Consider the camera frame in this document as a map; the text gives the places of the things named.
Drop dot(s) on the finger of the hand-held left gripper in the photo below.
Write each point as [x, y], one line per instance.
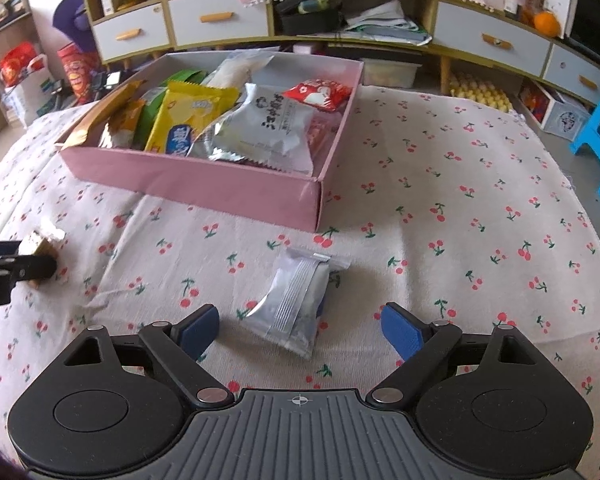
[0, 250]
[32, 267]

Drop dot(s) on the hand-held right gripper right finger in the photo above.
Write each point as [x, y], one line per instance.
[402, 330]

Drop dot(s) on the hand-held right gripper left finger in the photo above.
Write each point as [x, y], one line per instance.
[199, 331]

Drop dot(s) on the small orange snack packet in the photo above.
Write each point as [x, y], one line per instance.
[42, 242]

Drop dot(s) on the small silver snack packet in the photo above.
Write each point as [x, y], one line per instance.
[295, 300]

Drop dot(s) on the pink cardboard box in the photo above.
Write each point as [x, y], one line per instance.
[195, 185]

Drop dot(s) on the gold snack packet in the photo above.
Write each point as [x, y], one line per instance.
[87, 120]

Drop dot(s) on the green snack packet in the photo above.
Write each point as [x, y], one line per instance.
[152, 115]

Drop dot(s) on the pink cracker clear packet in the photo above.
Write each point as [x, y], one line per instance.
[322, 135]

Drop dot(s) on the white snack packet black print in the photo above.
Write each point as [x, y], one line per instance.
[275, 130]

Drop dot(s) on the yellow snack packet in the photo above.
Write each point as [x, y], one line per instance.
[190, 115]

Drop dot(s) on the red snack packet white flowers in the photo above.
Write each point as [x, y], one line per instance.
[320, 92]

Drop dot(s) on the clear packet shredded white snack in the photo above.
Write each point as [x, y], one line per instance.
[240, 67]

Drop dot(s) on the cherry print tablecloth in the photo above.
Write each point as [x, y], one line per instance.
[455, 235]

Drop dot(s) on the red cylindrical gift bag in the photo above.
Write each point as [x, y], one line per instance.
[77, 72]

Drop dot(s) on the black devices on stands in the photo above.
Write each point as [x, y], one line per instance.
[107, 80]

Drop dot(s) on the wooden desk shelf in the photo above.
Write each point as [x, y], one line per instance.
[0, 20]

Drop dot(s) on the purple object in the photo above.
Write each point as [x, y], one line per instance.
[72, 17]

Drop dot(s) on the yellow egg tray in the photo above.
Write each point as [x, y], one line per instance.
[480, 92]

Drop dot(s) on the clear storage bin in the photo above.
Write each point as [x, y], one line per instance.
[392, 72]

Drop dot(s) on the white printed box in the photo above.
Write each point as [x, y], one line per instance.
[555, 110]

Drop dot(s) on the wooden cabinet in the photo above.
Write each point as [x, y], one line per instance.
[169, 15]

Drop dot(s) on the pile of papers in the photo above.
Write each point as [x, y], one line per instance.
[385, 22]

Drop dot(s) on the black box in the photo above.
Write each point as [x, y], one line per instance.
[307, 17]

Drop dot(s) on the orange fruit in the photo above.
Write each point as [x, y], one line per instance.
[547, 22]

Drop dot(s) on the black microwave oven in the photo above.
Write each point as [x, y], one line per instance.
[595, 25]

